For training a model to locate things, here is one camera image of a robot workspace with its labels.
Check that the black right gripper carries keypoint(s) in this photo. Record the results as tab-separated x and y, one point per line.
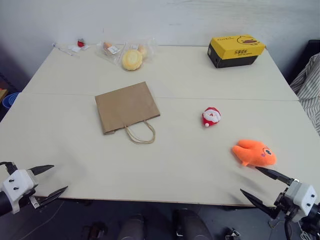
282	202

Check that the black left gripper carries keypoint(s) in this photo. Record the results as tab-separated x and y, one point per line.
33	183

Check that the clear plastic bag with toy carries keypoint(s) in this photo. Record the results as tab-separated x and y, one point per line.
110	51
147	48

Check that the orange plush fish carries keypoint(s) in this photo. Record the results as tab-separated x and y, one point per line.
255	153

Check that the small red santa toy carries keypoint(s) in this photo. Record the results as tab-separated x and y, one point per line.
211	116

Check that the blue plastic bucket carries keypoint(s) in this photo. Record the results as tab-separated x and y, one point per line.
10	98

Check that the striped white cloth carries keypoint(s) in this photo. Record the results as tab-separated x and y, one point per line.
308	85

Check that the small red item in wrapper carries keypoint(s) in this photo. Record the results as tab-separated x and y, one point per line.
63	50

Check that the dark chair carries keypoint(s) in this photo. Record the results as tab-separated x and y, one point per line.
303	57

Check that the white paper packets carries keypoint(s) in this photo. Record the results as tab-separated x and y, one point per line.
75	48

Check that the yellow and black duck box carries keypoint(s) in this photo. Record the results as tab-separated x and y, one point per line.
232	50

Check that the small red and grey object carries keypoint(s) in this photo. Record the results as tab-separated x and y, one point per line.
80	43

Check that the round yellow plush bread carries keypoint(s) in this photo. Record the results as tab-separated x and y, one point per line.
131	60

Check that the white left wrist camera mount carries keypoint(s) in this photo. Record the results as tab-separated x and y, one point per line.
17	186

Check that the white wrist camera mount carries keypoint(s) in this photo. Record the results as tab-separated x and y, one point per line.
301	197
17	186

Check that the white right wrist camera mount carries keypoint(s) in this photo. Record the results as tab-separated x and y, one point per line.
301	197

